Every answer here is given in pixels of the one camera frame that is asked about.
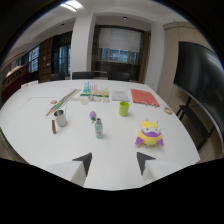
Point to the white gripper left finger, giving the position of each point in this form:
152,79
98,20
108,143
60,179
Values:
71,168

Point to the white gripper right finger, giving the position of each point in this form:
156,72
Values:
156,168

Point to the small teal glass bottle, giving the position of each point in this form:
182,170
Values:
98,128

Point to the yellow purple plush toy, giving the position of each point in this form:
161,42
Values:
149,134

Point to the purple flower toy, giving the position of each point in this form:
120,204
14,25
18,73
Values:
93,116

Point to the roll of tape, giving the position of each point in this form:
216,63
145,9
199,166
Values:
168,110

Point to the black display stand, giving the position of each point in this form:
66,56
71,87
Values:
193,120

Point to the green plastic cup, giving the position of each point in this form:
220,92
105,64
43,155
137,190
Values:
124,108

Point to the small brown round object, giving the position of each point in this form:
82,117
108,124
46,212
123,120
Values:
53,101

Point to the orange folder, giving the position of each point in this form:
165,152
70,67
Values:
144,97

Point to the colourful block toy set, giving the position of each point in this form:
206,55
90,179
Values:
95,90

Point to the white paper booklet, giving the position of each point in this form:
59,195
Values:
119,95

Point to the black chair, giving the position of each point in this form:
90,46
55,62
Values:
57,76
82,75
118,76

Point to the large black display screen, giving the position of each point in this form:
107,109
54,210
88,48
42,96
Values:
202,87

